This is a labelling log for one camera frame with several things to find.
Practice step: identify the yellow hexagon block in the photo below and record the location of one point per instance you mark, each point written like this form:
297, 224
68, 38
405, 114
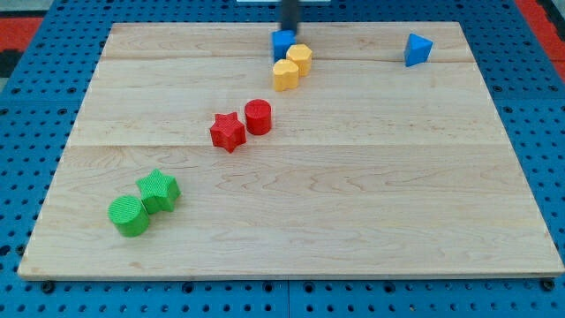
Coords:
302, 56

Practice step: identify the blue cube block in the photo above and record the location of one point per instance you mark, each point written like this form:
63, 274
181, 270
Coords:
282, 40

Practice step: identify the wooden board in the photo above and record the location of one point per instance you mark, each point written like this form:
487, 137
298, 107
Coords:
371, 170

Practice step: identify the red cylinder block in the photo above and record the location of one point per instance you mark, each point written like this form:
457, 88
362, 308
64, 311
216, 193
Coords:
258, 116

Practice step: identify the red star block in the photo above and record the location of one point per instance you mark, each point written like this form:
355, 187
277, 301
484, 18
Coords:
227, 132

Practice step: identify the yellow heart block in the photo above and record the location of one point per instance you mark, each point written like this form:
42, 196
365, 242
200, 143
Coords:
285, 75

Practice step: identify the green star block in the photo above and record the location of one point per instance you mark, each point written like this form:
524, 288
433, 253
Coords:
158, 192

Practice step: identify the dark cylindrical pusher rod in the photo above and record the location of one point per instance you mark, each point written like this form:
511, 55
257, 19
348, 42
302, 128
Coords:
290, 15

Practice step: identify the green cylinder block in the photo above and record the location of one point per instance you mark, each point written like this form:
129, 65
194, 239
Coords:
128, 215

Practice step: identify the blue triangle block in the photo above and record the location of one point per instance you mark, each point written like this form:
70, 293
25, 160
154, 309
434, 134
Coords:
417, 50

